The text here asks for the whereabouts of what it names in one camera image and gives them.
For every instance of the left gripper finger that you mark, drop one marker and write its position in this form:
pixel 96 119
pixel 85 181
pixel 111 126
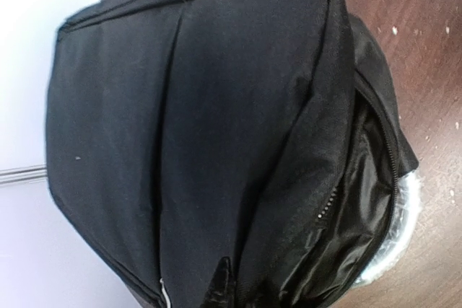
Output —
pixel 221 290

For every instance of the black student backpack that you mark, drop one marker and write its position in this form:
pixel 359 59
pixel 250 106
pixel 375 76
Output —
pixel 179 132

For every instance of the left aluminium corner post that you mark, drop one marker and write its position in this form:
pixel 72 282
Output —
pixel 22 175

